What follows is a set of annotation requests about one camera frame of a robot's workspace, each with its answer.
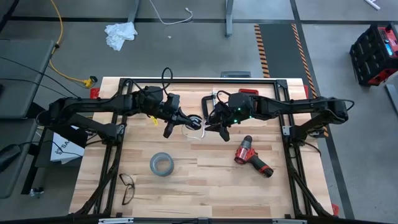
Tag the red rimmed tray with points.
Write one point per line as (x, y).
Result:
(248, 91)

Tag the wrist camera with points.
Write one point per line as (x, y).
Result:
(173, 102)
(221, 107)

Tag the white cardboard box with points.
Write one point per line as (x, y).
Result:
(66, 154)

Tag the metal caster wheel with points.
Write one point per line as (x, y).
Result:
(36, 192)

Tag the silver mounting bracket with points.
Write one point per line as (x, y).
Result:
(121, 128)
(286, 130)

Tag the yellow tag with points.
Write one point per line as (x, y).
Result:
(154, 120)

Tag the grey side table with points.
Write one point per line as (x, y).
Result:
(21, 77)

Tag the red black toolbox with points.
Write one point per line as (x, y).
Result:
(370, 56)

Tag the grey duct tape roll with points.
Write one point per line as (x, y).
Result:
(161, 172)

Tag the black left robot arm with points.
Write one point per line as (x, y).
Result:
(93, 104)

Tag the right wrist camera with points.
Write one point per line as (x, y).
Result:
(221, 107)

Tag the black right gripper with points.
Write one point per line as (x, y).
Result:
(220, 119)

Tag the white plastic piece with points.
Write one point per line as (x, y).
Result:
(373, 4)

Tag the hazard striped floor mat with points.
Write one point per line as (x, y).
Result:
(280, 49)

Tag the black C-clamp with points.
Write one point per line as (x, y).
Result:
(204, 107)

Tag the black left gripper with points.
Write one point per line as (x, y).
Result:
(174, 117)

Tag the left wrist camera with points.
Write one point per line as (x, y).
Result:
(173, 102)

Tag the white crumpled cloth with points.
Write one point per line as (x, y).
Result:
(119, 34)

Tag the grey table leg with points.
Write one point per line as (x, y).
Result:
(133, 12)
(229, 18)

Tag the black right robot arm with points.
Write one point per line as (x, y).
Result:
(280, 107)

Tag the black aluminium frame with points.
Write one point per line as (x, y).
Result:
(281, 82)

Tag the clear safety glasses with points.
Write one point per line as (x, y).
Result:
(128, 196)

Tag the silver aluminium bar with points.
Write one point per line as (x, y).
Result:
(115, 221)
(289, 221)

